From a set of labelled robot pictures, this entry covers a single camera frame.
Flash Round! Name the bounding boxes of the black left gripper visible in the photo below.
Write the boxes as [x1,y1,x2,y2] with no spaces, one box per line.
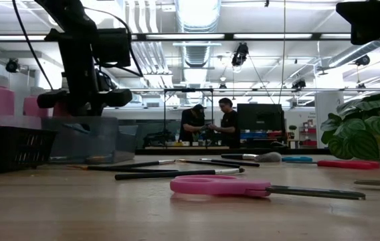
[37,36,133,117]

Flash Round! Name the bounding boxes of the hot pink paint bottle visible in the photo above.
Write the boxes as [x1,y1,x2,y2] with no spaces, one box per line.
[52,100,66,117]

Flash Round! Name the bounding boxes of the thin black paintbrush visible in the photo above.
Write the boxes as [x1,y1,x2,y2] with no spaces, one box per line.
[199,158,261,168]
[118,159,177,167]
[175,158,241,169]
[114,167,246,181]

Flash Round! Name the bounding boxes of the clear plastic storage bin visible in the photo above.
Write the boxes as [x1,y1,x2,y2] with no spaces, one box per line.
[0,114,138,165]

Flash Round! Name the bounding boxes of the black mesh plastic basket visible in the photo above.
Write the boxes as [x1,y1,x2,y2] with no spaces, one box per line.
[0,126,58,174]

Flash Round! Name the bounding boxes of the person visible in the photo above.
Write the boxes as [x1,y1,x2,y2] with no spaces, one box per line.
[208,97,241,149]
[178,103,208,143]

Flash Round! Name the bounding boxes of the potted striped-leaf plant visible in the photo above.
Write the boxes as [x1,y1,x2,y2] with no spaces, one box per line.
[320,93,380,161]

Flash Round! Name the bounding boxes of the red shelf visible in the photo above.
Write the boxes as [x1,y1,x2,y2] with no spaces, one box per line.
[298,120,318,148]

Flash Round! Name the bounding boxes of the black monitor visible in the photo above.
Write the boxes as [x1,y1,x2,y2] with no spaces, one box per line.
[236,103,286,133]

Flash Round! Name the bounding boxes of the red scissors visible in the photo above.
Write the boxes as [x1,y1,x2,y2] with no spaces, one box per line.
[283,159,380,170]

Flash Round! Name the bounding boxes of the pink scissors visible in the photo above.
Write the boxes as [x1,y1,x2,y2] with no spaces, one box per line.
[169,174,367,202]

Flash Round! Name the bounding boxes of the blue scissors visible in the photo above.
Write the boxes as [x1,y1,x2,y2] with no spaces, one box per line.
[281,155,314,164]

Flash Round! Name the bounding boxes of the blue storage bin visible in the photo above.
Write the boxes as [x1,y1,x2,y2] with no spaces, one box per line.
[240,132,268,140]

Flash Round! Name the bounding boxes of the black fluffy makeup brush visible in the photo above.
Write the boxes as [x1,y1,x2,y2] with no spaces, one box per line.
[220,151,283,164]

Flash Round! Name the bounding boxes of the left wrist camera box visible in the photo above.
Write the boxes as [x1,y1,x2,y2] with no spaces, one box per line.
[93,27,132,68]

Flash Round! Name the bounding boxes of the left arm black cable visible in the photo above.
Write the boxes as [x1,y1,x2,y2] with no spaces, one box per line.
[11,0,54,90]

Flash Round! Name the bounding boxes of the black background rig frame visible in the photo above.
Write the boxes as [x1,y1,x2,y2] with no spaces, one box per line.
[163,88,215,148]

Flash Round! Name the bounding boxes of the silver ventilation duct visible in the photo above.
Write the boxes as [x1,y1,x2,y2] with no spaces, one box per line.
[175,0,223,68]

